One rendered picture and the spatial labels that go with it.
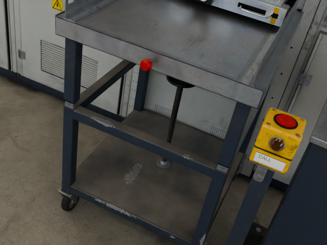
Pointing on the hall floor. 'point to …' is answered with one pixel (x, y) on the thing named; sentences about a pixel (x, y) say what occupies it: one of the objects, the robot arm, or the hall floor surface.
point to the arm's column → (302, 204)
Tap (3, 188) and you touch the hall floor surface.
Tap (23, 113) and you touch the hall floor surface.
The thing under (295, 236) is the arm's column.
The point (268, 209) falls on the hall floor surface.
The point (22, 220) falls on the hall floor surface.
